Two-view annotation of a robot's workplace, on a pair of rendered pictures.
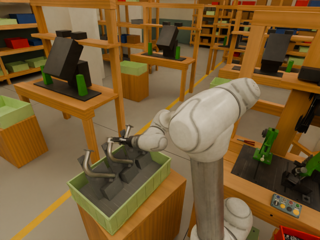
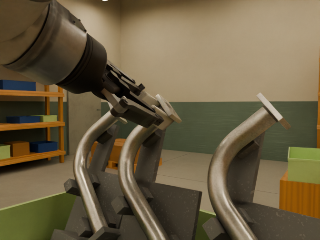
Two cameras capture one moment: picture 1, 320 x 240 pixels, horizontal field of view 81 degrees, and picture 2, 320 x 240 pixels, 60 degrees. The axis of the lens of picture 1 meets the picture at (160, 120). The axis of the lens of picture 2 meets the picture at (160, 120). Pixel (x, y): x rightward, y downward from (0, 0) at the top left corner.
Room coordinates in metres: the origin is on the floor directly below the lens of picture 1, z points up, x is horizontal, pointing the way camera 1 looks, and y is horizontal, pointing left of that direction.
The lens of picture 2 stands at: (1.03, -0.19, 1.18)
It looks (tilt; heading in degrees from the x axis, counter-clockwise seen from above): 3 degrees down; 94
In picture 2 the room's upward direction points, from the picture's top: straight up
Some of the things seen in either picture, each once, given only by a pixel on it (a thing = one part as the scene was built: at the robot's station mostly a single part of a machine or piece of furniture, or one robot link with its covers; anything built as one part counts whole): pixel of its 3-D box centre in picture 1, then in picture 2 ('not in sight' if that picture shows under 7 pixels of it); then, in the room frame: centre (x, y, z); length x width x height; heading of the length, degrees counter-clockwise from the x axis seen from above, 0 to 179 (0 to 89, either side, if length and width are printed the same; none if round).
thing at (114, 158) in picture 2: not in sight; (125, 153); (0.01, 5.16, 0.22); 1.20 x 0.81 x 0.44; 146
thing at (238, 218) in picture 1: (232, 220); not in sight; (0.51, -0.35, 1.10); 0.18 x 0.16 x 0.22; 137
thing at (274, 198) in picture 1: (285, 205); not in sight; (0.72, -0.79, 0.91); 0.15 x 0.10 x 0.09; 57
